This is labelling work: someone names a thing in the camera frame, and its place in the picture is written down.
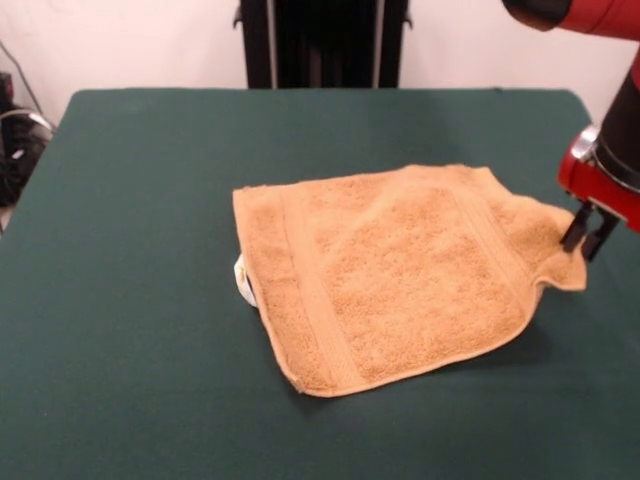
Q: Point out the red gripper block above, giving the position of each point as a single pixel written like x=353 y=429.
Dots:
x=595 y=185

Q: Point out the tan terry towel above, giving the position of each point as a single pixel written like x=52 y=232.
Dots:
x=400 y=280

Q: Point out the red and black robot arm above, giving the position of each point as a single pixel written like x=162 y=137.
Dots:
x=620 y=135

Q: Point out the dark green table cloth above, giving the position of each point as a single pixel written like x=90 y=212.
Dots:
x=150 y=375

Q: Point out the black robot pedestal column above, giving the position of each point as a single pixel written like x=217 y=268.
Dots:
x=320 y=45

